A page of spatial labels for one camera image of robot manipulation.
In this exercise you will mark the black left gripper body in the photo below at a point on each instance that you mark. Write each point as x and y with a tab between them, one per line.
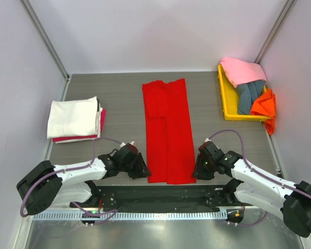
135	168

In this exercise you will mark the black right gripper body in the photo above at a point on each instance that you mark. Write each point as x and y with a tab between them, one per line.
202	170

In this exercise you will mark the red t shirt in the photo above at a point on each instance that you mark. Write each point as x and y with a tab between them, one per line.
169	141

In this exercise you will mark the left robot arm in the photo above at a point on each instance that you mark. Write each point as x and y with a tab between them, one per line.
48	184

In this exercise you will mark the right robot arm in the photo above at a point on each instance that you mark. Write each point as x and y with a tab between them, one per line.
289	201

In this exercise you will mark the folded white t shirt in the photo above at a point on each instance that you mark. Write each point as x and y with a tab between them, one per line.
74	118

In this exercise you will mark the yellow plastic bin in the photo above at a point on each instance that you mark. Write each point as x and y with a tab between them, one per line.
230	100

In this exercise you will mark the grey t shirt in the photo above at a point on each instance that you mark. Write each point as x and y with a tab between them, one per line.
248	93

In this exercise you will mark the orange t shirt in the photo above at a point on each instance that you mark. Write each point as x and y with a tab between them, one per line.
265	105

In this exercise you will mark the pink t shirt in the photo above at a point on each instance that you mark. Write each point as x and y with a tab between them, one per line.
239	72

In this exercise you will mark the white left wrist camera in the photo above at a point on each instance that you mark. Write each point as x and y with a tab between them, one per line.
134	143

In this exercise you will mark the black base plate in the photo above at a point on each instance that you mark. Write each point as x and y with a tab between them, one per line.
160	198

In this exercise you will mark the slotted white cable duct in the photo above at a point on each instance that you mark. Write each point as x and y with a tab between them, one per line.
79	215

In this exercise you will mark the left aluminium corner post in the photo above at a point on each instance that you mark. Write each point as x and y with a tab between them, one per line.
44	37

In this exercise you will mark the aluminium corner post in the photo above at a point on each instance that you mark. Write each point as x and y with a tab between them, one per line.
44	37
280	20

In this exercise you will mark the right aluminium corner post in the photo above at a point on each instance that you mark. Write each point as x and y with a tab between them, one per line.
280	20

